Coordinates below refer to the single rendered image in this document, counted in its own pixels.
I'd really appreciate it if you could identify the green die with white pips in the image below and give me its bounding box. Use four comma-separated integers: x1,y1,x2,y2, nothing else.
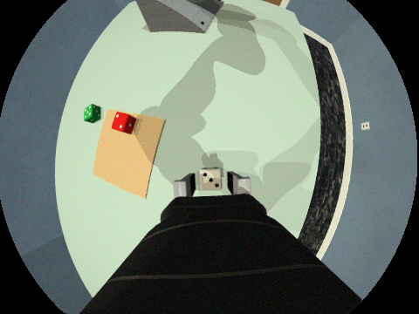
84,104,100,123

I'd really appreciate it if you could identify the white die with black pips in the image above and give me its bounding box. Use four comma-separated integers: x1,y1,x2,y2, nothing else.
200,167,222,191

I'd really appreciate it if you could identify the red die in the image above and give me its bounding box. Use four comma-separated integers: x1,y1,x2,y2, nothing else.
112,112,136,134

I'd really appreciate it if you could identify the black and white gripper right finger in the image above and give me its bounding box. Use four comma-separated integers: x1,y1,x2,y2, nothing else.
227,171,251,195

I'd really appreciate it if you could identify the tan flat mat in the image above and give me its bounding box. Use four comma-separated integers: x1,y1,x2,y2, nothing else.
93,109,166,199

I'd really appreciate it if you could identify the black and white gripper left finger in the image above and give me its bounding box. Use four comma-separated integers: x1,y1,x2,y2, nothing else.
173,173,196,198

